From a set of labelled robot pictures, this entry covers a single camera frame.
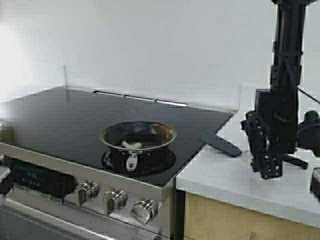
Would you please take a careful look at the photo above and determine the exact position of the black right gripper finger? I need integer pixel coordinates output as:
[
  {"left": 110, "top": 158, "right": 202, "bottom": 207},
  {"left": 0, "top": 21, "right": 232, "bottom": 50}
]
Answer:
[{"left": 283, "top": 154, "right": 309, "bottom": 170}]

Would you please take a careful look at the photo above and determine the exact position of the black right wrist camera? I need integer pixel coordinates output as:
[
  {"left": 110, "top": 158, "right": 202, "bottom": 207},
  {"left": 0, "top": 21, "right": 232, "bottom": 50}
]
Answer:
[{"left": 296, "top": 110, "right": 320, "bottom": 158}]

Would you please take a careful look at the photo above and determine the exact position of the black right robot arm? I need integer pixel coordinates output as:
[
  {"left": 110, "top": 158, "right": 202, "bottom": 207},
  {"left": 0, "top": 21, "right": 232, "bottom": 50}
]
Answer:
[{"left": 241, "top": 0, "right": 320, "bottom": 180}]

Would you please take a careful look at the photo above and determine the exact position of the stainless steel induction stove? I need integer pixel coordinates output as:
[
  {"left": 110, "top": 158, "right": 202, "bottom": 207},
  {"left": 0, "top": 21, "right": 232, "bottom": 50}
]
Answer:
[{"left": 0, "top": 87, "right": 233, "bottom": 240}]

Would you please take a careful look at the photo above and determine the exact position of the black spatula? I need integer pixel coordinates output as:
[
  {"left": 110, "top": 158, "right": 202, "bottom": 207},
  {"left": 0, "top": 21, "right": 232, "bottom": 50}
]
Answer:
[{"left": 199, "top": 132, "right": 242, "bottom": 158}]

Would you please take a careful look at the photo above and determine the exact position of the middle chrome stove knob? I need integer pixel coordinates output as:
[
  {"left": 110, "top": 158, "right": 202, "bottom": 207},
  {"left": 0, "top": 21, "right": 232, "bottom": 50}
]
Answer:
[{"left": 102, "top": 188, "right": 128, "bottom": 216}]

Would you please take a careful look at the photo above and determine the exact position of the small black frying pan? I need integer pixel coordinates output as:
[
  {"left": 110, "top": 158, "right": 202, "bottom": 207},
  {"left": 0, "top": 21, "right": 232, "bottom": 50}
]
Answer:
[{"left": 99, "top": 121, "right": 177, "bottom": 176}]

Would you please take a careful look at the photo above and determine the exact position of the wooden cabinet under counter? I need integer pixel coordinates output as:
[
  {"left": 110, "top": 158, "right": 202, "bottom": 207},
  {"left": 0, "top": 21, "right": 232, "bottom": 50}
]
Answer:
[{"left": 184, "top": 193, "right": 320, "bottom": 240}]

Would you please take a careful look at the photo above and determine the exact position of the black object at right edge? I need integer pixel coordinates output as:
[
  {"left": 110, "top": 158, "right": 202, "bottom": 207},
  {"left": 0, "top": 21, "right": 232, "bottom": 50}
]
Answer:
[{"left": 310, "top": 167, "right": 320, "bottom": 201}]

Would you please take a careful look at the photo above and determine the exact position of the left chrome stove knob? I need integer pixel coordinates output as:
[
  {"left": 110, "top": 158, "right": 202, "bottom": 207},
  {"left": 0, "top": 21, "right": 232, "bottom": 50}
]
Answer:
[{"left": 74, "top": 180, "right": 100, "bottom": 207}]

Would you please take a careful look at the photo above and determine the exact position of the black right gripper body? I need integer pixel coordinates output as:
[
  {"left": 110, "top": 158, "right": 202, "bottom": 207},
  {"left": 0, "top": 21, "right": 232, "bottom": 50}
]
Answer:
[{"left": 240, "top": 89, "right": 299, "bottom": 179}]

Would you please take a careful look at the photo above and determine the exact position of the raw grey shrimp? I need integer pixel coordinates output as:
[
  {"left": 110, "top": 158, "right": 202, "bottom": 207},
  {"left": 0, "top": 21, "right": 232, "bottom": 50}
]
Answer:
[{"left": 121, "top": 140, "right": 143, "bottom": 150}]

